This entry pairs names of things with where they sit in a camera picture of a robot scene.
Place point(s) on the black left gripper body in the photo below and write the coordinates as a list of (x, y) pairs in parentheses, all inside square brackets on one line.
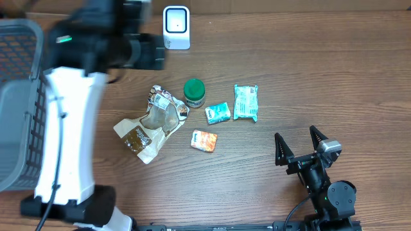
[(143, 52)]

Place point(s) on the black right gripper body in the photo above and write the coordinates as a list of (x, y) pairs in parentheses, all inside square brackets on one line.
[(297, 163)]

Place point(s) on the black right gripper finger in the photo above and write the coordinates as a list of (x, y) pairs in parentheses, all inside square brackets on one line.
[(318, 139), (282, 152)]

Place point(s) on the green lidded jar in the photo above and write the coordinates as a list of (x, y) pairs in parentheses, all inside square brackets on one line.
[(195, 93)]

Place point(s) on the large teal wipes pack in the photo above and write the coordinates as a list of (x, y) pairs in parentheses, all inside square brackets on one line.
[(246, 102)]

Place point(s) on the teal tissue pack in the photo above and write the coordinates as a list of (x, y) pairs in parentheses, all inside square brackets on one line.
[(217, 113)]

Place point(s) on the orange tissue pack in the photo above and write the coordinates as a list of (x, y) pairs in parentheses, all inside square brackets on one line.
[(203, 141)]

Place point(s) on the brown white snack bag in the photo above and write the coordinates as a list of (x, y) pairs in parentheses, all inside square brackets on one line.
[(146, 135)]

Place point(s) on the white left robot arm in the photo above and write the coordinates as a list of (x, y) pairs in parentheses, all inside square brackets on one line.
[(80, 51)]

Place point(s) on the white barcode scanner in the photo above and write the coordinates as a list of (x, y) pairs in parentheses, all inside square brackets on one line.
[(176, 27)]

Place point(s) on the grey plastic basket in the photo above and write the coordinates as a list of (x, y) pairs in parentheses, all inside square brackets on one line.
[(23, 107)]

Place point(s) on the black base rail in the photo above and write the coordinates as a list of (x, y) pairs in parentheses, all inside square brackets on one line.
[(250, 227)]

